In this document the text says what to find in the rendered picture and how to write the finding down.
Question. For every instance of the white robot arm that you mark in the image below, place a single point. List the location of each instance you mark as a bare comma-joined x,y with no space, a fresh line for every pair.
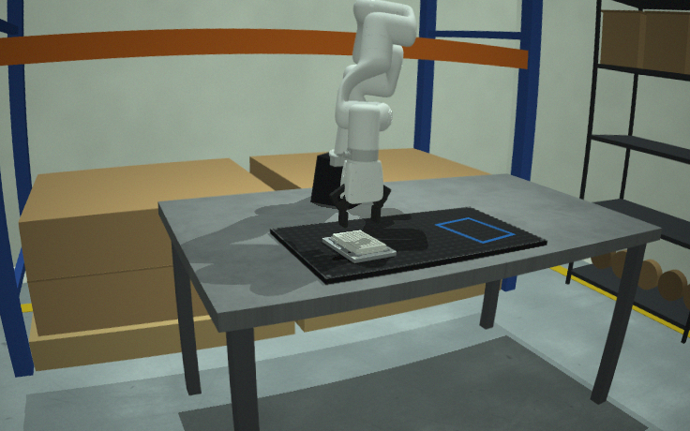
383,31

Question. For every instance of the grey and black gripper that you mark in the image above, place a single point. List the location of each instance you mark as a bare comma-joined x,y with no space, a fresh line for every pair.
361,182

